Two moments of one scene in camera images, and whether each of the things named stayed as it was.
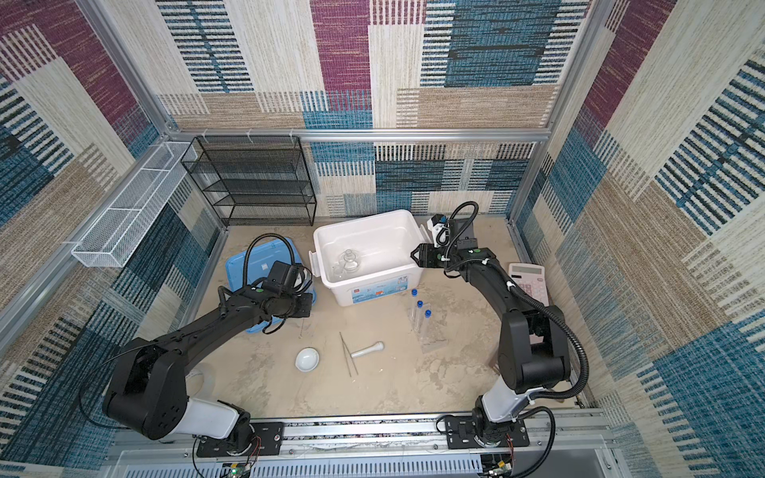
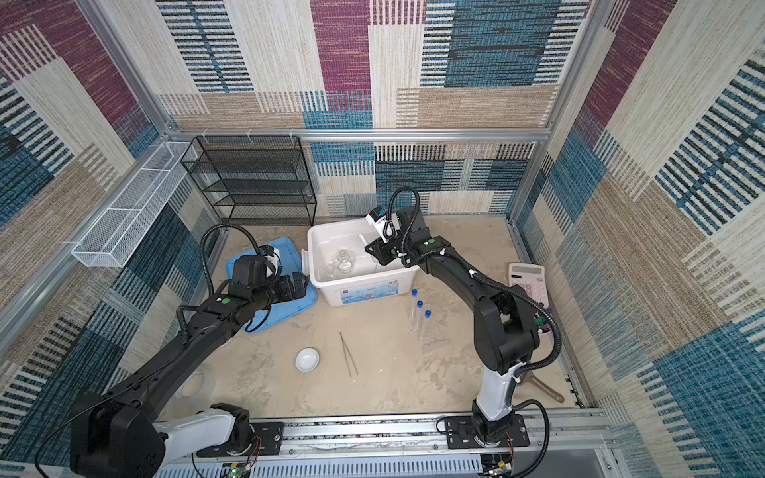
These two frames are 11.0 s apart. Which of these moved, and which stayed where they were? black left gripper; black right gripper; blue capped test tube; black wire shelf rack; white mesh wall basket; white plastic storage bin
Moved: black left gripper; black right gripper
Stayed: white plastic storage bin; black wire shelf rack; blue capped test tube; white mesh wall basket
